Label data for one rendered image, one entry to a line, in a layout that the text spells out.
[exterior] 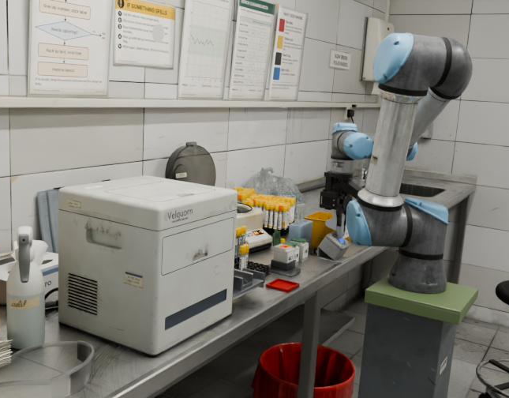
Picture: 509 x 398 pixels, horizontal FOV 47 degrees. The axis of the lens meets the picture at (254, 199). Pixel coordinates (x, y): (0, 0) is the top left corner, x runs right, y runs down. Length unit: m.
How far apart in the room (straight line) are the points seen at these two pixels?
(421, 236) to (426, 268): 0.09
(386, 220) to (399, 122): 0.25
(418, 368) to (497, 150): 2.49
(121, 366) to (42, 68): 0.87
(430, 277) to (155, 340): 0.76
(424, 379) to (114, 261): 0.86
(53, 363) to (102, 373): 0.10
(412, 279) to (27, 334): 0.93
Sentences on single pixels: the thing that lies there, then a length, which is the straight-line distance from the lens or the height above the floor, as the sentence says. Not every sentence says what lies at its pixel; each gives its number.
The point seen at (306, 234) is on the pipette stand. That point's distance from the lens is 1.95.
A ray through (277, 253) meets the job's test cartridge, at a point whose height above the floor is 0.93.
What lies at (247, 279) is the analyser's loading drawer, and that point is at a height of 0.93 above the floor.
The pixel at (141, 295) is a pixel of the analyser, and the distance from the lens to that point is 1.17.
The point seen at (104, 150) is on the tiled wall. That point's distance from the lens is 1.90.
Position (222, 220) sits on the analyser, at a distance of 1.29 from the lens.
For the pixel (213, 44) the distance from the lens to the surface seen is 2.29.
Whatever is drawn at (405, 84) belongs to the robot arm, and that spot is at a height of 1.43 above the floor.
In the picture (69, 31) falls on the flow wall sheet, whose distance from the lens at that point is 1.77.
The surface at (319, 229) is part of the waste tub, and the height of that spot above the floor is 0.94.
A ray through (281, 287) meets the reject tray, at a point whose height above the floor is 0.88.
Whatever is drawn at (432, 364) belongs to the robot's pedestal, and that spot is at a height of 0.74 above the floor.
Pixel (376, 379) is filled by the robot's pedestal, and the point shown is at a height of 0.65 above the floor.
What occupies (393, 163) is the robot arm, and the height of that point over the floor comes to 1.24.
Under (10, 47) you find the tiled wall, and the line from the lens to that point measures 1.66.
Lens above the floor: 1.41
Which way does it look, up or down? 11 degrees down
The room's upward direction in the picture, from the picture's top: 3 degrees clockwise
